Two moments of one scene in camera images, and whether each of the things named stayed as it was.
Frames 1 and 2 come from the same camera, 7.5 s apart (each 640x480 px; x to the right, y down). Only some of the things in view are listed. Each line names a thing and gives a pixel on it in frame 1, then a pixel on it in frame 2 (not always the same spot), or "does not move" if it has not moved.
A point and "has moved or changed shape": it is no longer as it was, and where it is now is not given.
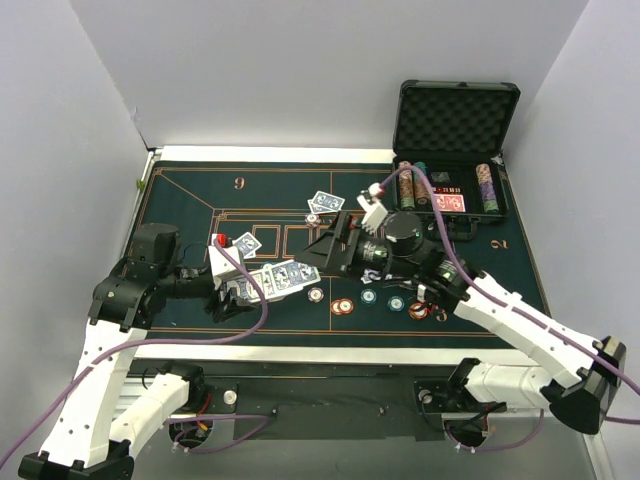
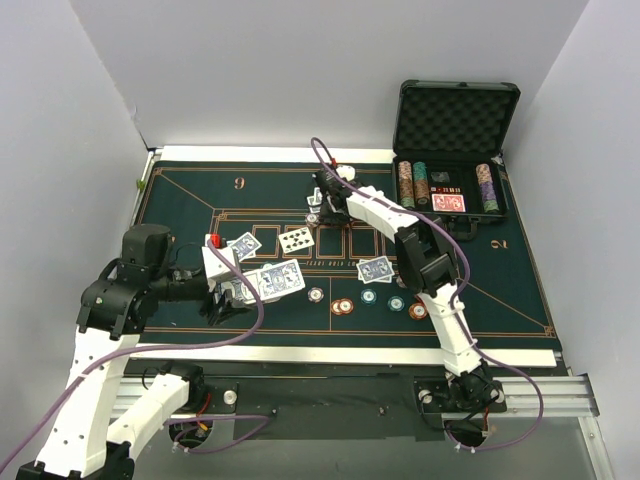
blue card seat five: x=247 y=244 does not move
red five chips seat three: x=417 y=311 does not move
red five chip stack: x=342 y=306 does not move
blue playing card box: x=243 y=288 does not move
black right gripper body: x=344 y=246 -> x=329 y=209
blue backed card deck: x=284 y=277 has moved or changed shape
